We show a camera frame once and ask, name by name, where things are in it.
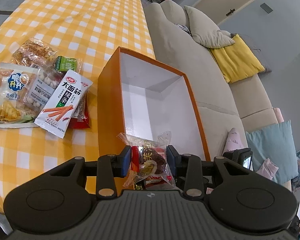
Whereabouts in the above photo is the clear pastry snack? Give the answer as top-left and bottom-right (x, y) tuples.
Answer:
(118, 131), (176, 190)

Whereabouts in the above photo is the orange cardboard box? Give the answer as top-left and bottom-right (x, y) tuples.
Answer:
(97, 47), (210, 160)

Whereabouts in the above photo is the beige sofa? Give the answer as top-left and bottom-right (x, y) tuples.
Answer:
(144, 0), (278, 159)

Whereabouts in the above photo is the white chips snack bag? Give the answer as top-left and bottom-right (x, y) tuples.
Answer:
(0, 62), (39, 128)

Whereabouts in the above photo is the light blue cushion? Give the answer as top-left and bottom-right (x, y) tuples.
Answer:
(245, 120), (298, 185)

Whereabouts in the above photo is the green small snack packet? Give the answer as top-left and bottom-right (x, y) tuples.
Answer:
(54, 56), (82, 73)

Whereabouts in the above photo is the white spicy strip packet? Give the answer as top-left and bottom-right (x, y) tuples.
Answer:
(34, 70), (93, 139)

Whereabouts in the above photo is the clear nut snack packet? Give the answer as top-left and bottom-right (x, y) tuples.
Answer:
(23, 63), (63, 113)

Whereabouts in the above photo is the beige cushion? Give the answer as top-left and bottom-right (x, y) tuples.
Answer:
(184, 5), (235, 49)

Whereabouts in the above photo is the clear crispy snack packet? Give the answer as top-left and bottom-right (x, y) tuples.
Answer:
(12, 37), (58, 67)

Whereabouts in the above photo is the yellow checkered tablecloth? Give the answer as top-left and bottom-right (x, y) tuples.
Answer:
(0, 0), (154, 212)

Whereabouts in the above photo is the red snack packet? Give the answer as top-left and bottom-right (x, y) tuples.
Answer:
(68, 94), (90, 129)

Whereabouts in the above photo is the yellow cushion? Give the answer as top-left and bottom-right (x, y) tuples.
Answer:
(210, 34), (265, 83)

